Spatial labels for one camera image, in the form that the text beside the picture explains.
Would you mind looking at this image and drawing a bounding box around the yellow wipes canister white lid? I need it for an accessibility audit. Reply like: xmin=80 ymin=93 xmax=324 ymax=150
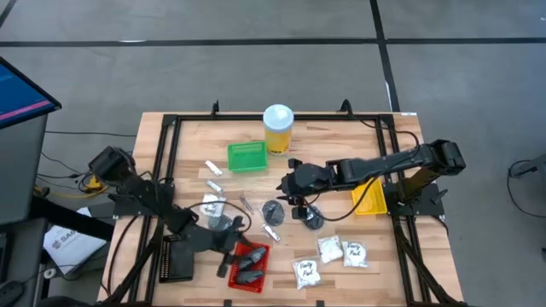
xmin=262 ymin=103 xmax=295 ymax=156

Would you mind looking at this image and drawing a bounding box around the gray monitor cart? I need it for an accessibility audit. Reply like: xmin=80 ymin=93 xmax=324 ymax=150
xmin=0 ymin=113 xmax=49 ymax=226

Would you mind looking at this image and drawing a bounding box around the gray stand foot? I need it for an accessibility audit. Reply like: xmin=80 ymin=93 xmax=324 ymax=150
xmin=507 ymin=153 xmax=546 ymax=179

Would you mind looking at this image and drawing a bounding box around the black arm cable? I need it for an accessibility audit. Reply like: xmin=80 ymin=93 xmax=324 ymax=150
xmin=186 ymin=199 xmax=253 ymax=235
xmin=340 ymin=98 xmax=423 ymax=150

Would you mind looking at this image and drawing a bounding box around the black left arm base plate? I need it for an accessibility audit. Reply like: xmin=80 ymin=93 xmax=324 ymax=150
xmin=108 ymin=181 xmax=176 ymax=217

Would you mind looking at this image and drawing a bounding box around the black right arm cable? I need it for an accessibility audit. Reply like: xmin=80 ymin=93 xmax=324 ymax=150
xmin=340 ymin=98 xmax=423 ymax=150

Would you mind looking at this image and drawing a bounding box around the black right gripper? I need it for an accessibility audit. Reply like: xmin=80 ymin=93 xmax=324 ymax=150
xmin=276 ymin=158 xmax=340 ymax=221

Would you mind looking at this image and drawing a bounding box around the black cart leg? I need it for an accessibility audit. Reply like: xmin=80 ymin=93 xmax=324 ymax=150
xmin=28 ymin=194 xmax=115 ymax=242

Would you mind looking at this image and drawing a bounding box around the yellow floor cable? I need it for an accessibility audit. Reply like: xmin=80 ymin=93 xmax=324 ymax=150
xmin=83 ymin=173 xmax=107 ymax=200

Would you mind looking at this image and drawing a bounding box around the bagged silver nail clipper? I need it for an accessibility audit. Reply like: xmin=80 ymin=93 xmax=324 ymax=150
xmin=238 ymin=194 xmax=256 ymax=216
xmin=261 ymin=223 xmax=282 ymax=243

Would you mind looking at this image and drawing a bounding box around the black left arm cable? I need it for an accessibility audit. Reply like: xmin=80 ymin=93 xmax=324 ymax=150
xmin=186 ymin=199 xmax=253 ymax=235

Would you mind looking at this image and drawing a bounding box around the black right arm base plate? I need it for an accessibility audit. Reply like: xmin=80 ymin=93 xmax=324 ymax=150
xmin=383 ymin=182 xmax=445 ymax=217

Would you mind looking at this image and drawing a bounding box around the black plastic basket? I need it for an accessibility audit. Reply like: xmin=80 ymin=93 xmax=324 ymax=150
xmin=159 ymin=233 xmax=195 ymax=284

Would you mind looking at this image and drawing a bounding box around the white paper booklet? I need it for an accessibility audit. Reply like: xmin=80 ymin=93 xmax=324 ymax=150
xmin=42 ymin=207 xmax=107 ymax=276

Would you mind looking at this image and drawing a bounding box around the green plastic basket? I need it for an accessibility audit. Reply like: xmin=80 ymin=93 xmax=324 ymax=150
xmin=226 ymin=141 xmax=269 ymax=174

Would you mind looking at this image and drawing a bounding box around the red plastic basket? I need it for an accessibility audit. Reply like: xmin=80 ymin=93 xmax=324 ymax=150
xmin=227 ymin=241 xmax=271 ymax=294

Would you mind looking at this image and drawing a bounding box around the gray silicone travel bottle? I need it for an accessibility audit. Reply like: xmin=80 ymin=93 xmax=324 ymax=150
xmin=237 ymin=246 xmax=269 ymax=271
xmin=235 ymin=269 xmax=265 ymax=286

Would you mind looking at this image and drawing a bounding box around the monitor with blue screen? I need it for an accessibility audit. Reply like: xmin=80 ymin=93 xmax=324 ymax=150
xmin=0 ymin=56 xmax=62 ymax=130

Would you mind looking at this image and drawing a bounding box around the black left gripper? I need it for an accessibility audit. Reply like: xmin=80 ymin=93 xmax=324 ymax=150
xmin=194 ymin=215 xmax=247 ymax=279

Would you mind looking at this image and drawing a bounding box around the yellow plastic basket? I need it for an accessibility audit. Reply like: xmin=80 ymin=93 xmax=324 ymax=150
xmin=350 ymin=177 xmax=388 ymax=216

